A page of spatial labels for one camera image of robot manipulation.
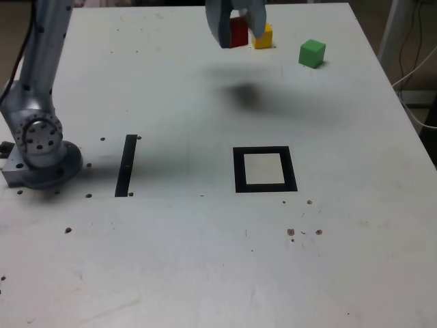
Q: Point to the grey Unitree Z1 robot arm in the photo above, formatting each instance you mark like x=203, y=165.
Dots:
x=37, y=85

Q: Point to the grey box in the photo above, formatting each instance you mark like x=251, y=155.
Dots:
x=420, y=96

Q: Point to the white post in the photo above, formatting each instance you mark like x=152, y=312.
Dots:
x=389, y=30

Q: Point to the green cube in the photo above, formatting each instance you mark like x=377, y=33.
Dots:
x=311, y=54

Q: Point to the red cube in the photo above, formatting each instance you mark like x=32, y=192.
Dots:
x=239, y=34

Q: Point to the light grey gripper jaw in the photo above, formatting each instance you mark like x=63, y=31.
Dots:
x=256, y=17

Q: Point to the yellow cube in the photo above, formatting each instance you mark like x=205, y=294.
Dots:
x=265, y=41

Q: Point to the black tape square outline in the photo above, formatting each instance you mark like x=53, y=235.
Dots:
x=239, y=171

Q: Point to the black tape strip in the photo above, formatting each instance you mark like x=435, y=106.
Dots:
x=125, y=167

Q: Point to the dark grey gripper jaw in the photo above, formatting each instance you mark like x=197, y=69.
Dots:
x=220, y=24

